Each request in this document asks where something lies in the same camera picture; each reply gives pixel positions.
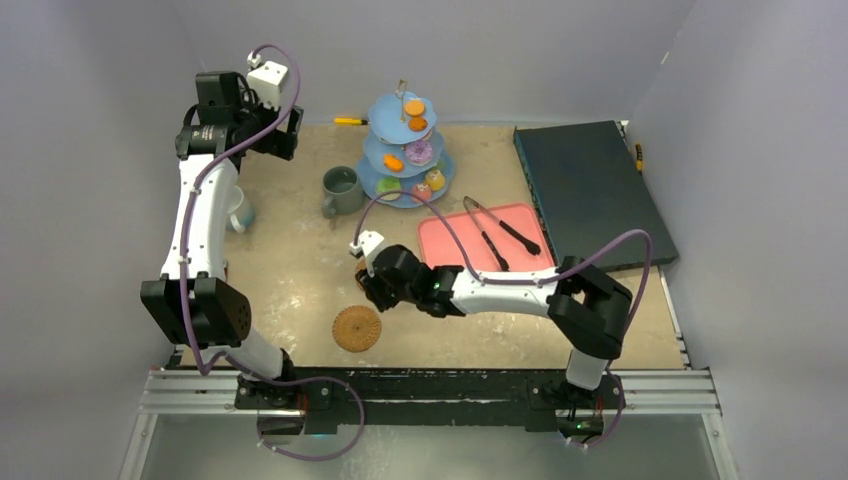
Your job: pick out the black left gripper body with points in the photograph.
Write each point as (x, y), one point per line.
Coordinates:
(278, 142)

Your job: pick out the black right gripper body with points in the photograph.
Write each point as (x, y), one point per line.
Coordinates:
(374, 286)

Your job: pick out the pink rectangular tray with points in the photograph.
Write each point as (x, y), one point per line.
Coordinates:
(437, 242)

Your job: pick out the woven rattan coaster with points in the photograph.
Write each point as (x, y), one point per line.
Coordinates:
(361, 274)
(356, 328)

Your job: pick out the grey-green ceramic mug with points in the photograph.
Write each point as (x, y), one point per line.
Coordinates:
(343, 192)

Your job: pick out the white ceramic mug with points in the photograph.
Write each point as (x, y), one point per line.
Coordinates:
(240, 211)

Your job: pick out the pink cupcake with cream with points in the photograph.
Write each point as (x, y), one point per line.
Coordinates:
(421, 193)

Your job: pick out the green frosted donut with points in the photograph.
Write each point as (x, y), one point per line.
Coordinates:
(388, 188)

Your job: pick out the yellow cupcake with cream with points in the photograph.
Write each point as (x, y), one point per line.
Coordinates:
(435, 180)

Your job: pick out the orange fish-shaped biscuit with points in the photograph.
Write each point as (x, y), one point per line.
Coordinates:
(393, 163)

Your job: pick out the blue three-tier cake stand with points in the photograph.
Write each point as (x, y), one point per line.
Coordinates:
(404, 160)

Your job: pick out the purple frosted donut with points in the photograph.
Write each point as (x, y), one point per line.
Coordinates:
(419, 153)

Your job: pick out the round orange sandwich biscuit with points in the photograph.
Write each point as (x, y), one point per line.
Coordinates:
(414, 107)

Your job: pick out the brown chocolate chip cookie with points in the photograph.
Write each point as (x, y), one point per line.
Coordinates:
(417, 124)

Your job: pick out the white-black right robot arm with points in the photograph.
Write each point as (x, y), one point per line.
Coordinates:
(590, 308)

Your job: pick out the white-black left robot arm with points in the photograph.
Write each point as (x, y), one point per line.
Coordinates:
(191, 301)

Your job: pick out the dark teal flat box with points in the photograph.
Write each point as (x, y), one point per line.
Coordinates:
(586, 189)

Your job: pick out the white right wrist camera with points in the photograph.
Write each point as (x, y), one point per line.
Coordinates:
(367, 245)

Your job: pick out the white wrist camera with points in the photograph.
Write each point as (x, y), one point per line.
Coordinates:
(367, 245)
(267, 79)

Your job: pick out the yellow-handled screwdriver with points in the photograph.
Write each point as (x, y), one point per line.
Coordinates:
(350, 121)

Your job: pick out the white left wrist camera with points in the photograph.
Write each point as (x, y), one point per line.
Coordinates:
(267, 79)

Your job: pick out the black aluminium base frame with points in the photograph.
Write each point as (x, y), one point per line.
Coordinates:
(534, 399)

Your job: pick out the yellow tool at right wall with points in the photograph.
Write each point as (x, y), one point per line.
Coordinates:
(639, 157)

